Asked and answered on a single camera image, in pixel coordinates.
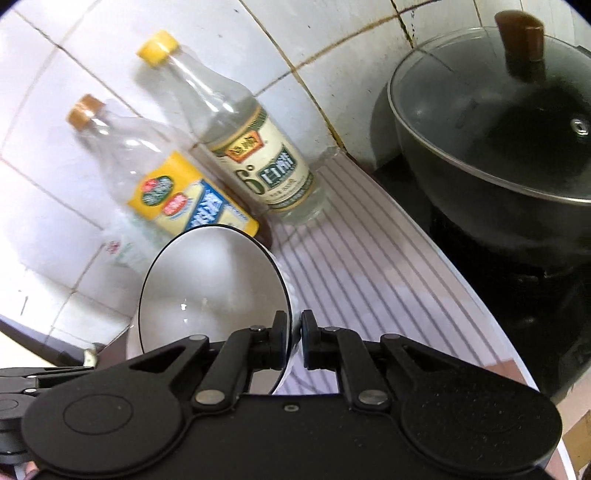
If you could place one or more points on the black gas stove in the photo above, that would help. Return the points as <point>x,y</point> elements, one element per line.
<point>545,315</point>

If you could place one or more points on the white plastic bag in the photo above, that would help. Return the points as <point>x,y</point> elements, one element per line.
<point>130,242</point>

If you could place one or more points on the striped table cover mat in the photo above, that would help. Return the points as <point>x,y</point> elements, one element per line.
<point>365,264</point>

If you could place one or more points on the cooking wine bottle yellow label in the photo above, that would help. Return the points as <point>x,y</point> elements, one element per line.
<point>145,169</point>

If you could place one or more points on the white vinegar bottle yellow cap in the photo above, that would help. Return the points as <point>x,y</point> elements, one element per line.
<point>236,129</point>

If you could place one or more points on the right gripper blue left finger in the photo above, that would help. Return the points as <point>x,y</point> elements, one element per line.
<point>246,351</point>

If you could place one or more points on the glass wok lid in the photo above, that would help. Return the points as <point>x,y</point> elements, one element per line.
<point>507,104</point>

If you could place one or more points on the black wok with handle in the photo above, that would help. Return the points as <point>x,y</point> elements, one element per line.
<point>492,214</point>

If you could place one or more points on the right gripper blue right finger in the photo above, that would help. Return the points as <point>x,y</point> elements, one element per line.
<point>343,352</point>

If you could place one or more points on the white ribbed bowl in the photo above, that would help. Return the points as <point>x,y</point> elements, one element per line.
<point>212,281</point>

